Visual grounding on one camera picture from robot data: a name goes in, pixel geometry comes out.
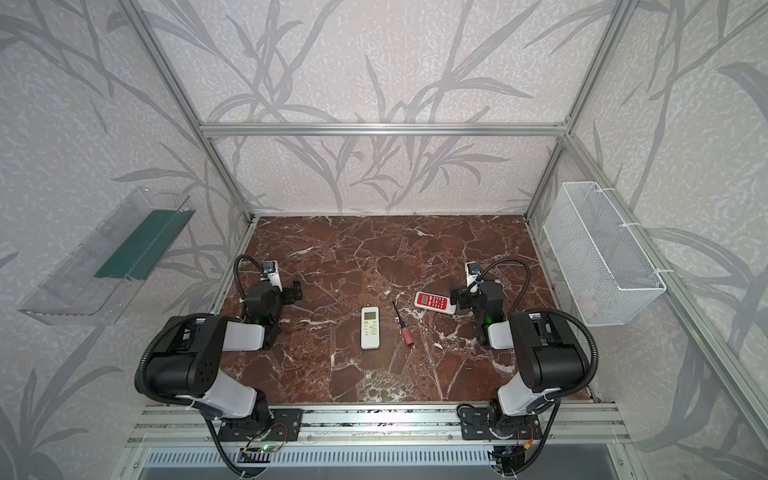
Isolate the red handled screwdriver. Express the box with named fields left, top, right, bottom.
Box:
left=392, top=301, right=414, bottom=347

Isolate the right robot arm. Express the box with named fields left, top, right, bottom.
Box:
left=449, top=282, right=599, bottom=445

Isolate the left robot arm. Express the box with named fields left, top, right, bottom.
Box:
left=134, top=281, right=302, bottom=442

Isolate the red white remote control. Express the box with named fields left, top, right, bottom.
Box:
left=414, top=291, right=457, bottom=315

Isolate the green mat in shelf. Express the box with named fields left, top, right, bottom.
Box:
left=95, top=209, right=196, bottom=281

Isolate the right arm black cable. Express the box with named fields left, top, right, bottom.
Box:
left=476, top=257, right=533, bottom=313

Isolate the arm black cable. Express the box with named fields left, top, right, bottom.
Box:
left=476, top=257, right=533, bottom=313
left=232, top=254, right=268, bottom=301

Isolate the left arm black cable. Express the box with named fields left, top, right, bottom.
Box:
left=232, top=254, right=268, bottom=301

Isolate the white wire mesh basket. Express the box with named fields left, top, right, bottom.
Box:
left=543, top=181, right=666, bottom=327

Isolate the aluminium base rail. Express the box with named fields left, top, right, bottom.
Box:
left=122, top=403, right=634, bottom=448

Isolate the clear plastic wall shelf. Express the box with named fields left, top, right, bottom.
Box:
left=19, top=187, right=194, bottom=326

